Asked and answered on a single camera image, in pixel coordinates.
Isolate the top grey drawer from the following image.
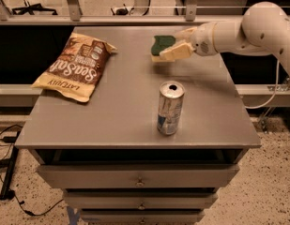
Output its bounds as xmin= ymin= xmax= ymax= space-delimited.
xmin=37 ymin=164 xmax=239 ymax=188

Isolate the brown sea salt chip bag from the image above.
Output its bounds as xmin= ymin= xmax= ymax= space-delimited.
xmin=32 ymin=33 xmax=116 ymax=102

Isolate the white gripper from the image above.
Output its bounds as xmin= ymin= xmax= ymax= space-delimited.
xmin=160 ymin=22 xmax=217 ymax=61

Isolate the grey drawer cabinet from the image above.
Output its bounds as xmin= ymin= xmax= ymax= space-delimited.
xmin=14 ymin=25 xmax=262 ymax=225

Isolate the bottom grey drawer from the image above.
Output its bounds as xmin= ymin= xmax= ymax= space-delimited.
xmin=81 ymin=210 xmax=205 ymax=225

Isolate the silver energy drink can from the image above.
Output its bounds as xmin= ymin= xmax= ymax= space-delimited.
xmin=157 ymin=81 xmax=185 ymax=135

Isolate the middle grey drawer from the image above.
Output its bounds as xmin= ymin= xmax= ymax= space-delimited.
xmin=64 ymin=190 xmax=218 ymax=210

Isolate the green and yellow sponge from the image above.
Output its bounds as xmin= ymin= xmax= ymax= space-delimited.
xmin=151 ymin=35 xmax=176 ymax=62

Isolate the black chair base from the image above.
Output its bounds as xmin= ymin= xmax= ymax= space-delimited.
xmin=11 ymin=0 xmax=57 ymax=15

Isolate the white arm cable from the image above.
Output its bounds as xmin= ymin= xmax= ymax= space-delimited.
xmin=244 ymin=58 xmax=281 ymax=110

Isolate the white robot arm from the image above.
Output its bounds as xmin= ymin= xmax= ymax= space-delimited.
xmin=159 ymin=2 xmax=290 ymax=77

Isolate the metal railing frame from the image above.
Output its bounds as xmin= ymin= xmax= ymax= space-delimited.
xmin=0 ymin=0 xmax=290 ymax=26

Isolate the grey drawer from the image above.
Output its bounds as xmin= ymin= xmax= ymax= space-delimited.
xmin=81 ymin=210 xmax=205 ymax=225
xmin=37 ymin=164 xmax=239 ymax=188
xmin=64 ymin=190 xmax=218 ymax=210

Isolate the black floor cable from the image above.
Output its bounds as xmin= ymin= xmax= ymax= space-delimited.
xmin=0 ymin=124 xmax=64 ymax=218

